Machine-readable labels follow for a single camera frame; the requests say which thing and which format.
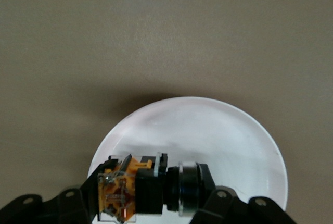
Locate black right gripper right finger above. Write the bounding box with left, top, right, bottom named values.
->
left=189, top=164, right=298, bottom=224

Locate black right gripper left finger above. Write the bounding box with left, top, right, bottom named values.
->
left=0, top=156, right=123, bottom=224

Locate orange push button switch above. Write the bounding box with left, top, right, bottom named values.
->
left=97, top=152, right=209, bottom=222

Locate pale pink round plate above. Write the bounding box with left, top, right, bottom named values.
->
left=87, top=96, right=289, bottom=224

